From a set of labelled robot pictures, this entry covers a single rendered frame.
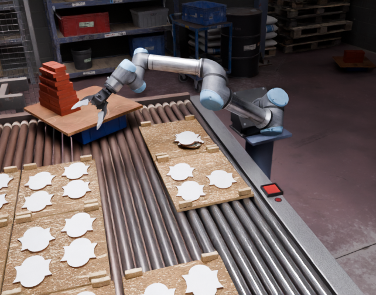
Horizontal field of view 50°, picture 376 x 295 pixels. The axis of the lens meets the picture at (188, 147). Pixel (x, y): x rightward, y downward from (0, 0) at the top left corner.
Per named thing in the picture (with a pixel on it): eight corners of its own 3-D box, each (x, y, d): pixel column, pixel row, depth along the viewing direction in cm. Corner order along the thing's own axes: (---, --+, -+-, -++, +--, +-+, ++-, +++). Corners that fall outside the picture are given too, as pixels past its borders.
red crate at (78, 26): (103, 26, 609) (101, 7, 596) (110, 32, 573) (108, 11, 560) (59, 31, 587) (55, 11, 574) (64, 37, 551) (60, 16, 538)
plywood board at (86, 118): (95, 88, 270) (95, 85, 269) (143, 107, 239) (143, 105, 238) (24, 110, 239) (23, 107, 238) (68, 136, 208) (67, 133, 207)
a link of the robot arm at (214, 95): (289, 111, 220) (213, 69, 192) (287, 136, 215) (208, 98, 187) (272, 116, 229) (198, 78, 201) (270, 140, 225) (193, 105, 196)
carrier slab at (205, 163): (219, 152, 210) (219, 150, 210) (253, 196, 176) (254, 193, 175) (154, 164, 202) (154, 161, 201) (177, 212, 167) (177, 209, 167)
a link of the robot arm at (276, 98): (279, 98, 233) (291, 88, 220) (277, 119, 228) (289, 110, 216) (260, 92, 230) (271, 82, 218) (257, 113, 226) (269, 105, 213)
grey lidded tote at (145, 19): (159, 20, 635) (158, 4, 623) (170, 25, 607) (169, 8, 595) (130, 24, 614) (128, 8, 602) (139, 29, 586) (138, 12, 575)
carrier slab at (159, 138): (195, 120, 245) (195, 117, 245) (219, 151, 211) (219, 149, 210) (139, 129, 237) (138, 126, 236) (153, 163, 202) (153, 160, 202)
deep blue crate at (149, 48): (158, 51, 660) (157, 29, 642) (166, 58, 626) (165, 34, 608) (128, 55, 646) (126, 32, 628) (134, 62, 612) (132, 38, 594)
